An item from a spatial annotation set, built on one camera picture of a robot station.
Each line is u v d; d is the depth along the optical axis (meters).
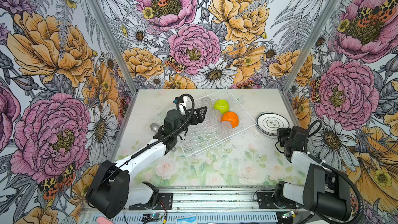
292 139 0.70
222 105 1.04
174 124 0.62
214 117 0.94
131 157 0.48
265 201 0.73
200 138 0.96
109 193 0.41
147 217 0.73
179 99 0.69
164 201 0.74
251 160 0.88
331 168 0.45
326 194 0.42
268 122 0.97
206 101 1.02
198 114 0.70
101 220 0.70
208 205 0.75
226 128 0.89
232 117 1.00
